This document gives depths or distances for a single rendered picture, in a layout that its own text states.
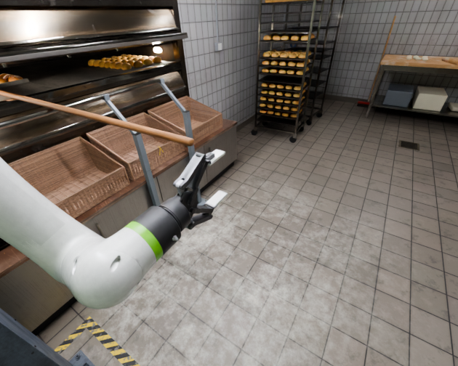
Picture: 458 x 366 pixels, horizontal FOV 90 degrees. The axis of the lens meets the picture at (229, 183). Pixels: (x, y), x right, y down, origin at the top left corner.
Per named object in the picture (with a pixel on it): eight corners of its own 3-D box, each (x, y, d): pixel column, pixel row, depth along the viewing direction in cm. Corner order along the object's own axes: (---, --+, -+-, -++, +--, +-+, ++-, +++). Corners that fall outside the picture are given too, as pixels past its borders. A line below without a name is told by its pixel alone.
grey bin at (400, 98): (382, 104, 393) (387, 89, 379) (384, 96, 427) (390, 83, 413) (407, 107, 377) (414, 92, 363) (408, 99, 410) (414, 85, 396)
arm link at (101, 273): (111, 335, 35) (68, 287, 31) (79, 306, 43) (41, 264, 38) (174, 266, 45) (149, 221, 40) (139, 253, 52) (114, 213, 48)
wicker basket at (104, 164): (14, 205, 152) (-14, 170, 136) (94, 166, 190) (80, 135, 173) (49, 235, 130) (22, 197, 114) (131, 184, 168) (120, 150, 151)
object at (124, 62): (86, 65, 232) (84, 59, 228) (126, 59, 264) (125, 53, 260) (125, 70, 204) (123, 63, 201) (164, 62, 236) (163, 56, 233)
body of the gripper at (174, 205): (150, 200, 49) (179, 179, 55) (158, 228, 54) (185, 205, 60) (176, 213, 45) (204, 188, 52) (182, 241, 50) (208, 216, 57)
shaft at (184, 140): (195, 144, 85) (195, 137, 83) (190, 148, 83) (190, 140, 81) (-7, 91, 156) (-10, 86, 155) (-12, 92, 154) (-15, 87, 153)
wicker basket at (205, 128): (152, 137, 232) (145, 110, 215) (189, 119, 269) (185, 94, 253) (189, 148, 210) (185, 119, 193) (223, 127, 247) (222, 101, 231)
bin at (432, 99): (412, 108, 374) (419, 93, 360) (411, 99, 408) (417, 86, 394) (440, 112, 358) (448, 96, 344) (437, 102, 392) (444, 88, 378)
